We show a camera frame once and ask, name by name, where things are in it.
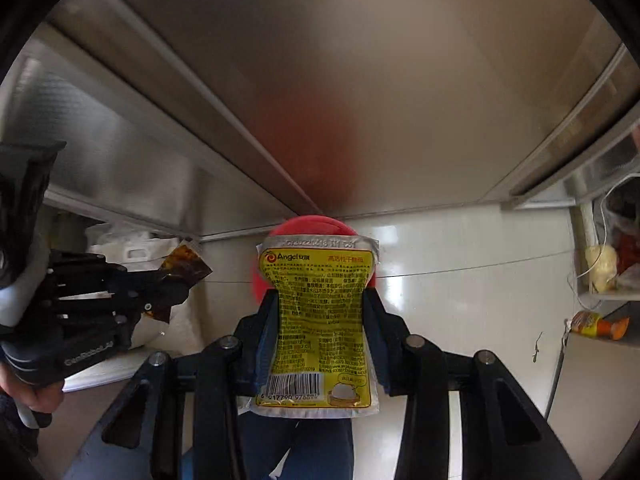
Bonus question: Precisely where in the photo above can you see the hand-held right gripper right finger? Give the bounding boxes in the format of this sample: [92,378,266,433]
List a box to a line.
[362,290,583,480]

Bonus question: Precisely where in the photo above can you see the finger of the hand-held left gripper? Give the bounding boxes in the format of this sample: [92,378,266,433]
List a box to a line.
[49,251,194,289]
[54,286,189,322]

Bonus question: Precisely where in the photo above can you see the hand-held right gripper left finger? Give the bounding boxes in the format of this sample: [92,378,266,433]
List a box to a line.
[62,289,281,480]

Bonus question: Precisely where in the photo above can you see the yellow printed packet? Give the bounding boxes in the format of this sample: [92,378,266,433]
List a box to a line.
[248,234,381,420]

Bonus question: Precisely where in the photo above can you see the brown sauce packet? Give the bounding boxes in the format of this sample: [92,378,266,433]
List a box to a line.
[145,241,213,326]

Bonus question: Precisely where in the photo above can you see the red plastic bin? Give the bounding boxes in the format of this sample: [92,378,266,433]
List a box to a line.
[252,215,376,306]

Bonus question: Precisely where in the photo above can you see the person's left hand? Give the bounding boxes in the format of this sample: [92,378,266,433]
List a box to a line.
[0,359,65,413]

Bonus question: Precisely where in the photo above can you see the person's blue trousers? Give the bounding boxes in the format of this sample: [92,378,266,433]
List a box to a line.
[237,400,356,480]

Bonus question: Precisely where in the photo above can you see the embossed steel cabinet door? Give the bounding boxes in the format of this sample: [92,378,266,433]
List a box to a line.
[0,55,202,241]

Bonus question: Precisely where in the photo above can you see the orange printed package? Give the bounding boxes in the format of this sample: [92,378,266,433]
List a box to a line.
[570,310,631,342]

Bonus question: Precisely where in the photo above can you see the white storage shelf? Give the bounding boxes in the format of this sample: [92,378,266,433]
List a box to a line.
[570,175,640,302]

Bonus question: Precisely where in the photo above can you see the cream plastic bag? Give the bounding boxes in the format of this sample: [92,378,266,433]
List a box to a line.
[584,245,619,295]

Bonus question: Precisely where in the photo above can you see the smooth steel cabinet door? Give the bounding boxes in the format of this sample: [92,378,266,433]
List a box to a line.
[45,0,626,217]

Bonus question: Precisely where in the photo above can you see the red plastic bag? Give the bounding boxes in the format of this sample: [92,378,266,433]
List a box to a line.
[617,219,640,274]

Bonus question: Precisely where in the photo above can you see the clear plastic bag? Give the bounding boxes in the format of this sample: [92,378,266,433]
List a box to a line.
[599,179,640,281]

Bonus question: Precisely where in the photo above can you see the white bag with handle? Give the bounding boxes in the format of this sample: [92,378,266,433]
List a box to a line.
[85,222,207,356]

